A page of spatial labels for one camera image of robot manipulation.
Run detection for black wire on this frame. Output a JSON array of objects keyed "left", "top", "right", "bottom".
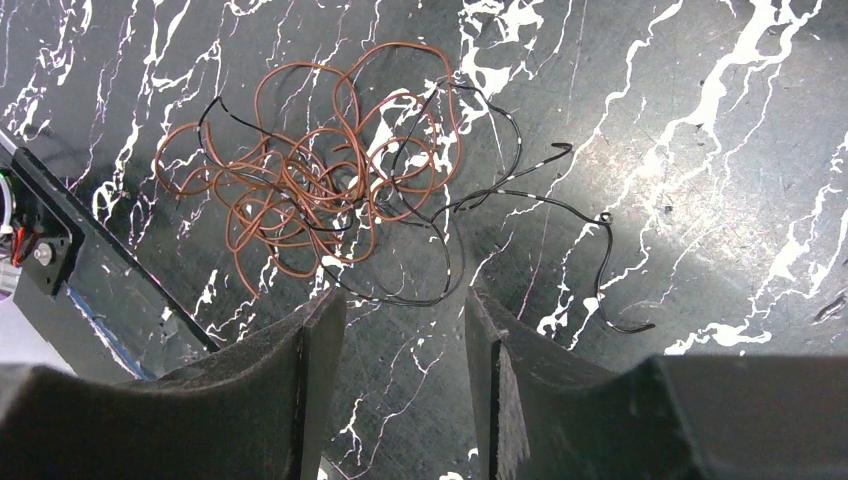
[{"left": 197, "top": 79, "right": 657, "bottom": 335}]

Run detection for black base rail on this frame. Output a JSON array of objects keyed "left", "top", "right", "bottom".
[{"left": 1, "top": 130, "right": 218, "bottom": 382}]

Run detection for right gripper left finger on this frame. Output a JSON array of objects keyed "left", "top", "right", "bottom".
[{"left": 1, "top": 289, "right": 346, "bottom": 479}]

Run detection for brown wire bundle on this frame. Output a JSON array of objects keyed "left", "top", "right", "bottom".
[{"left": 154, "top": 41, "right": 463, "bottom": 299}]

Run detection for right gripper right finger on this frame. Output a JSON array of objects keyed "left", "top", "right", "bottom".
[{"left": 465, "top": 287, "right": 847, "bottom": 479}]

